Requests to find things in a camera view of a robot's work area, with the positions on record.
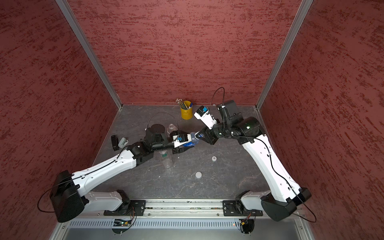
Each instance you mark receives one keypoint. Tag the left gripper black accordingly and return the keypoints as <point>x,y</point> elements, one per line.
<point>179,150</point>

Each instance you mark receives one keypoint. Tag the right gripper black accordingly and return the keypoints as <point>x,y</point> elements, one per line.
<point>210,137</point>

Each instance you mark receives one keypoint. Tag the clear bottle blue label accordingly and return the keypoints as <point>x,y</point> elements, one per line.
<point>194,141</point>

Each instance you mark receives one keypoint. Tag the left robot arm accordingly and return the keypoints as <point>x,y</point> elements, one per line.
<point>72,194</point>

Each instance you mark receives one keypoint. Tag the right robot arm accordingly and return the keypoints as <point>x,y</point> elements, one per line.
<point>285,194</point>

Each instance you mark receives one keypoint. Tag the clear bottle green label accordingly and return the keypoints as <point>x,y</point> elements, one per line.
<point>166,159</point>

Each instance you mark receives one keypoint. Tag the small clear bottle white label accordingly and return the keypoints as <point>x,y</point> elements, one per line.
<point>172,130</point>

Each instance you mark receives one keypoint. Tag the flat white bottle cap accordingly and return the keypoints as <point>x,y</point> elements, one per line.
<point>198,175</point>

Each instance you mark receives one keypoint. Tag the yellow pencil cup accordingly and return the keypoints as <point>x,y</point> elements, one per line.
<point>187,114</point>

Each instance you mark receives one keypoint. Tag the pencils bundle in cup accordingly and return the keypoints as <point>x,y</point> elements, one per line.
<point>181,104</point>

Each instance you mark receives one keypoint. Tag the grey small stapler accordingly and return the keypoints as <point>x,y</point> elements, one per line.
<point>122,143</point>

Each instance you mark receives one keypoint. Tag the black stapler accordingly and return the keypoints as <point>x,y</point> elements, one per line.
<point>115,142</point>

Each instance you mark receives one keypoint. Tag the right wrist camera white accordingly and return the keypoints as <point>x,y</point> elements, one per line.
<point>203,114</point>

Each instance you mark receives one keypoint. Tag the aluminium mounting rail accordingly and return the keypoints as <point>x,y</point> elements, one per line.
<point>170,208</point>

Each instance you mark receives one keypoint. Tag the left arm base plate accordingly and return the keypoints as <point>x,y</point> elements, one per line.
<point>131,209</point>

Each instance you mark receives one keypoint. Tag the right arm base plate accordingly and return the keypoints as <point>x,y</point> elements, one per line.
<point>232,208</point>

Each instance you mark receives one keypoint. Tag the perforated cable tray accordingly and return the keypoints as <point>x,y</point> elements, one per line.
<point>216,224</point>

